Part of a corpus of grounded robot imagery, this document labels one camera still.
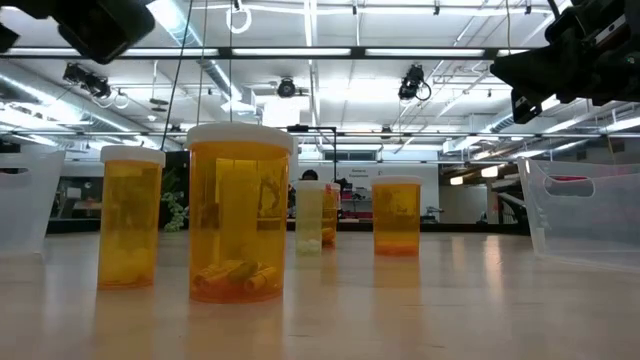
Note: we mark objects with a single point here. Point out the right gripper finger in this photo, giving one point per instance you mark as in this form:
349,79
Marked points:
542,59
545,84

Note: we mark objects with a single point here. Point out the amber bottle with orange pills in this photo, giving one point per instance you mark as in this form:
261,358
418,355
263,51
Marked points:
396,215

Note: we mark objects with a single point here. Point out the slim amber pill bottle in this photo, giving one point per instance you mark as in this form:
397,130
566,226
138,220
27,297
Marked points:
130,225

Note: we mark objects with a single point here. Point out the wide amber bottle with capsules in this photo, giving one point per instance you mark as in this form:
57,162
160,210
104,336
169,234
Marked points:
200,225

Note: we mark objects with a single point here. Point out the amber bottle with red marks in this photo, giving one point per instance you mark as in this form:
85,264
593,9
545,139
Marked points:
331,210

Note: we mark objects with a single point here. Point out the slim clear pill bottle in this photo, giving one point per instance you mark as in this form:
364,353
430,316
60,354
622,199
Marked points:
309,215

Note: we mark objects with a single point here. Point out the frosted clear plastic bin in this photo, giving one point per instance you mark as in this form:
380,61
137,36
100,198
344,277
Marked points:
30,210

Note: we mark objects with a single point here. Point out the black monitor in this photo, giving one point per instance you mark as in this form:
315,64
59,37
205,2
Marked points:
177,162

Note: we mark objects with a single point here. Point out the green potted plant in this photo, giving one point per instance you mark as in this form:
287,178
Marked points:
175,215

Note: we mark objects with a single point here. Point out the red shelf unit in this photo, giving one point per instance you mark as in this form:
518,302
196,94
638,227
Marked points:
357,215

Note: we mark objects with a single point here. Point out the person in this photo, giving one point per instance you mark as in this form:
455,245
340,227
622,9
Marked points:
310,175

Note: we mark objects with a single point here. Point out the black ceiling camera mount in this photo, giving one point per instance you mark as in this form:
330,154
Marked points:
87,80

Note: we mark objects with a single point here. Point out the black aluminium rig frame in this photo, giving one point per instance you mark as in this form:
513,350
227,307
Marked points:
225,52

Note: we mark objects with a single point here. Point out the round black overhead camera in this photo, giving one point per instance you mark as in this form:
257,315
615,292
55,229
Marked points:
286,88

